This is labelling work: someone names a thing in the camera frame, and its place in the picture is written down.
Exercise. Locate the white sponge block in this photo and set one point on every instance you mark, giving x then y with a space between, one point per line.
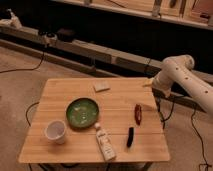
101 86

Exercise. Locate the white socket on ledge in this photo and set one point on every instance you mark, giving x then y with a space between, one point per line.
49 39

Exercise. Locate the black eraser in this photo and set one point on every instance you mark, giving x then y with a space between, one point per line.
130 137

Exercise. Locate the white paper cup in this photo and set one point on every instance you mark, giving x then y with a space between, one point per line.
56 131

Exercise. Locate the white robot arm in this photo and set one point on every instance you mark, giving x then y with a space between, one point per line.
178 69

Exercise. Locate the white lotion bottle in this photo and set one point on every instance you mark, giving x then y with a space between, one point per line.
104 143

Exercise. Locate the white object on ledge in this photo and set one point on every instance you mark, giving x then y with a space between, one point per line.
13 21

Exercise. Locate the cream rounded end effector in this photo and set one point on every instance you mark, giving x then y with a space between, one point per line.
148 83

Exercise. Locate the green plate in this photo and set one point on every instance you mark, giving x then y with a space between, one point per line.
82 113

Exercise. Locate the red pocket knife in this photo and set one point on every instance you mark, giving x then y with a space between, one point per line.
138 114

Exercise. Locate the black box on ledge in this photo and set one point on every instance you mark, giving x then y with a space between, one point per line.
65 35

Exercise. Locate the wooden table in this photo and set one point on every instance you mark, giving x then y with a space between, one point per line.
127 120

